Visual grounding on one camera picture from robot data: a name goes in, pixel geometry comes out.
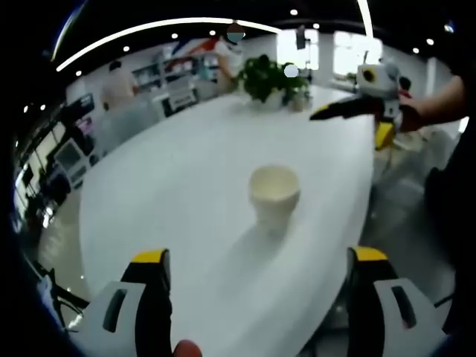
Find person's dark clothing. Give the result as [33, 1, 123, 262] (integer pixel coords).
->
[423, 122, 476, 335]

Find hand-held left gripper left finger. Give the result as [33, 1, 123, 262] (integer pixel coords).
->
[76, 248, 175, 357]

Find white wall shelves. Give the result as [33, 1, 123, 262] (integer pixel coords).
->
[132, 55, 220, 97]

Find person's right hand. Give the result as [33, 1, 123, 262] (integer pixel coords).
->
[397, 103, 424, 134]

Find white paper cup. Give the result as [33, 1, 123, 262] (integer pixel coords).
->
[248, 166, 301, 230]

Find small beige pot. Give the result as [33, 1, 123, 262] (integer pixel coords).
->
[289, 92, 309, 112]

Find white slatted chair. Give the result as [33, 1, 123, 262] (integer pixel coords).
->
[161, 81, 198, 116]

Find green potted plant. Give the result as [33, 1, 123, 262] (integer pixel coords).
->
[236, 54, 312, 111]

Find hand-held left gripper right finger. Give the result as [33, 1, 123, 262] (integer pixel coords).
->
[345, 245, 447, 357]

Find person's left hand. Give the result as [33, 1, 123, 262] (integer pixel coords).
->
[173, 338, 204, 357]

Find white table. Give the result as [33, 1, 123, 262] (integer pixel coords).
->
[77, 84, 376, 357]

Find large grey chair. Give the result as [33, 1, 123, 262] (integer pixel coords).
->
[94, 100, 161, 153]

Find long curved ceiling light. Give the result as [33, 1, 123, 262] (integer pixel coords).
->
[356, 0, 374, 38]
[55, 17, 283, 72]

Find white mesh chair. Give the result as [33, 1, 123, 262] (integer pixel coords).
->
[54, 141, 90, 187]

